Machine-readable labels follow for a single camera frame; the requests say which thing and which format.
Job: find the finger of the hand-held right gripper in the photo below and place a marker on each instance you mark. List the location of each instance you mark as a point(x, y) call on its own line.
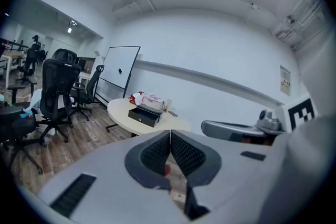
point(223, 129)

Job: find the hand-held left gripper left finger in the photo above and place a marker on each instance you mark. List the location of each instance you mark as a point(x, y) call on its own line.
point(105, 181)

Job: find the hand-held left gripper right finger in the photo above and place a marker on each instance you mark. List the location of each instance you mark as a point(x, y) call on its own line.
point(236, 173)

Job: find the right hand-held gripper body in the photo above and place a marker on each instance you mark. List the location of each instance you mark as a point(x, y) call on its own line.
point(300, 112)

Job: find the black box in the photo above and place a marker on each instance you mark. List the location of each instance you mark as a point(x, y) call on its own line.
point(143, 116)

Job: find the black phone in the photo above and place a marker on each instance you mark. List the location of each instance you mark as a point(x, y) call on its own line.
point(173, 113)

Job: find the person's white shirt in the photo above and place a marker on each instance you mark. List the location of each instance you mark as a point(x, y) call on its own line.
point(312, 165)

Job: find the round beige table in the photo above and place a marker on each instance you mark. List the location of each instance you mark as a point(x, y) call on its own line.
point(118, 112)

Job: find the pink cloth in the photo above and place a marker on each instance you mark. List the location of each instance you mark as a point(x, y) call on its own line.
point(152, 97)

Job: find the white ceiling pipes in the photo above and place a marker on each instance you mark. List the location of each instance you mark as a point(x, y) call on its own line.
point(296, 29)

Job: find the red and white plush toy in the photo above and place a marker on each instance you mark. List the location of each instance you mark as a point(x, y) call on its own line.
point(136, 98)

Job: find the black mesh office chair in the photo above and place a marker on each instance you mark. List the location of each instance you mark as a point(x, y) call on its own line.
point(15, 126)
point(30, 60)
point(92, 84)
point(59, 86)
point(65, 54)

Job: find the white side table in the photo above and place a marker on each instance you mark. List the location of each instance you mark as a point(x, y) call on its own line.
point(84, 77)

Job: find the black framed whiteboard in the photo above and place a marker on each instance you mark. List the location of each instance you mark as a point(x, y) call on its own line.
point(119, 66)

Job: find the wooden top desk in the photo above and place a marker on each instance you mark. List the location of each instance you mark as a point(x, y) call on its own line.
point(13, 56)

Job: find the wall poster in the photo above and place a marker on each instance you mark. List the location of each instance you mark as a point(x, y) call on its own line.
point(285, 80)

